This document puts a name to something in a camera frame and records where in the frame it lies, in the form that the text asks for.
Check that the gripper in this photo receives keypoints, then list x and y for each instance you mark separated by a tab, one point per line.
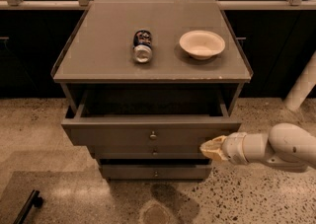
234	147

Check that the grey top drawer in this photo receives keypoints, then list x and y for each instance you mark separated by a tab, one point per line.
140	130

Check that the grey drawer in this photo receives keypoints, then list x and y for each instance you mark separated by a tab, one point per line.
140	130
155	172
146	152

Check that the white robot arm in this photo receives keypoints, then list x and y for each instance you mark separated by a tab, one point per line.
286	147

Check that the grey drawer cabinet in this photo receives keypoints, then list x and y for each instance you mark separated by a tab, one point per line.
97	68

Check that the grey bottom drawer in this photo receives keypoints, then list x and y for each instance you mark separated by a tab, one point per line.
155	172

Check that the grey middle drawer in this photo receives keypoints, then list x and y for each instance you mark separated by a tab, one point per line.
146	152

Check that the white paper bowl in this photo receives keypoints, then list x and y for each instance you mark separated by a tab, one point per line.
202	45

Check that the blue soda can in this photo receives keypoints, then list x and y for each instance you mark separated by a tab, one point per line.
142	46

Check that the black bar on floor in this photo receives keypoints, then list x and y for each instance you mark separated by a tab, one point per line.
34	200

